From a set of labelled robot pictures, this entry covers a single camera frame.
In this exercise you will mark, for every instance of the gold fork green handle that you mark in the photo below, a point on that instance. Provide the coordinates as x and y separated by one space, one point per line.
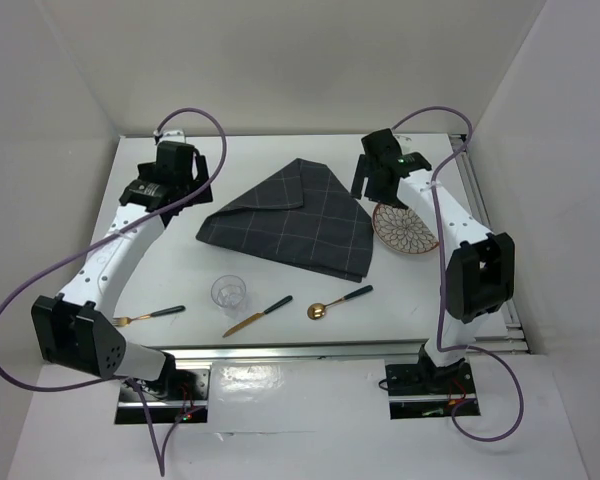
126 321

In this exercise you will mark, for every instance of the aluminium front rail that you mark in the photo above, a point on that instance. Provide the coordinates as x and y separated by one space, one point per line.
290 352

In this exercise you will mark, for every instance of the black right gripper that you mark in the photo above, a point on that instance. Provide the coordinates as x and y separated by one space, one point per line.
358 184

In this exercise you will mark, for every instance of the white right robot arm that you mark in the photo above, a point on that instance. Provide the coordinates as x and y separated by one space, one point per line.
478 265

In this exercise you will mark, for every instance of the gold spoon green handle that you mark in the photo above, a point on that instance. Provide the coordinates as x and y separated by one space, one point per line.
317 311

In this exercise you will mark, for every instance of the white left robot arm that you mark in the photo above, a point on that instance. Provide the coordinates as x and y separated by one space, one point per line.
75 328

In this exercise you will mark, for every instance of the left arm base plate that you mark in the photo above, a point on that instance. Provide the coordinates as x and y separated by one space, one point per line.
188 396

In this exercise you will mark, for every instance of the clear drinking glass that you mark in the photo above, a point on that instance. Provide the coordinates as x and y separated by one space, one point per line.
229 294

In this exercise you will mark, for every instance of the gold knife green handle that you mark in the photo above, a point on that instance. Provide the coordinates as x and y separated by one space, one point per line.
253 318

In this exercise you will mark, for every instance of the dark grey checked cloth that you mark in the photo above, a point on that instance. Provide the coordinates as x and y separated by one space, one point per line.
301 216

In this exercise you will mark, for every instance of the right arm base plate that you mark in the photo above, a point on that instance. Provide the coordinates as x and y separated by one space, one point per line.
411 396

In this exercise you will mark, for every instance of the floral ceramic plate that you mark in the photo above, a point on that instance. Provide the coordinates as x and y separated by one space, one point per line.
401 230

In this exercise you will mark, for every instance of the aluminium right side rail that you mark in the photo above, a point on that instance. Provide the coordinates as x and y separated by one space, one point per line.
505 325

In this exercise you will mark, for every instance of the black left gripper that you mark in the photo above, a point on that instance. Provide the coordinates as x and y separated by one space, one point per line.
144 170

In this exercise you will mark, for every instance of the aluminium rail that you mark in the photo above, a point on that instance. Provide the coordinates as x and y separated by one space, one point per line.
505 325
290 352

